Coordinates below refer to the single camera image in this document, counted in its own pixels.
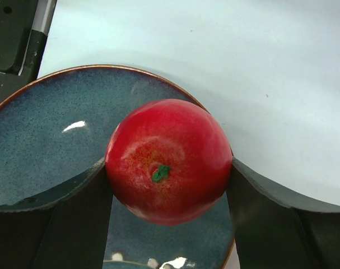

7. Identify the red fake apple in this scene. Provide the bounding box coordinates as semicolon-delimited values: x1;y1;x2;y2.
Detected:
105;99;232;226

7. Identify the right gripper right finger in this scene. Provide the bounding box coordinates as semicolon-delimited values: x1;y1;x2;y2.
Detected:
227;159;340;269

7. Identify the dark blue ceramic plate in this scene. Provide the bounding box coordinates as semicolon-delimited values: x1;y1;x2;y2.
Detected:
0;65;234;268

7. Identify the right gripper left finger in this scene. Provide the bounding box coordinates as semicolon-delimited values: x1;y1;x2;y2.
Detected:
0;159;113;268

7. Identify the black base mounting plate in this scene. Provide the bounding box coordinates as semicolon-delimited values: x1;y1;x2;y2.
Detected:
0;0;57;103

